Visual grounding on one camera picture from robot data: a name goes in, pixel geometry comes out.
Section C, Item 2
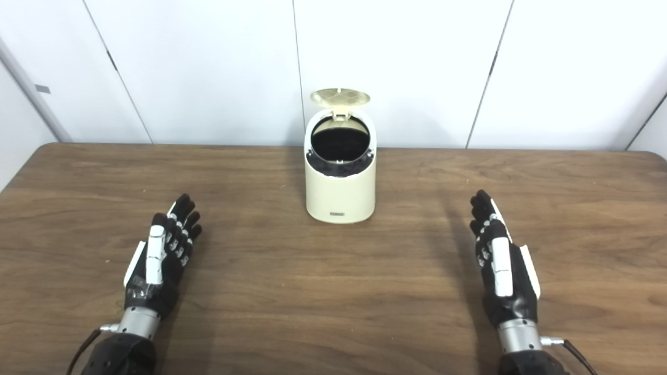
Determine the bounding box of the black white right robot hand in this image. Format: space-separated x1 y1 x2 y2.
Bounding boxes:
470 190 541 329

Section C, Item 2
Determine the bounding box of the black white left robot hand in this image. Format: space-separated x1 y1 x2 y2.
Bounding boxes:
123 194 203 319

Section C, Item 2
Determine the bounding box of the round cream bin lid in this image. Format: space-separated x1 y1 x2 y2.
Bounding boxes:
310 89 371 121

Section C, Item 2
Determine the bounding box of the cream-colored bin body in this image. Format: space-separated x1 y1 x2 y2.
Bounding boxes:
304 108 377 224

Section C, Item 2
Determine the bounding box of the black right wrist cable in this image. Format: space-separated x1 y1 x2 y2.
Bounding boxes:
541 337 600 375

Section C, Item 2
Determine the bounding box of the grey wall corner post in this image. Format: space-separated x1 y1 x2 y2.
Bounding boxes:
0 39 72 142

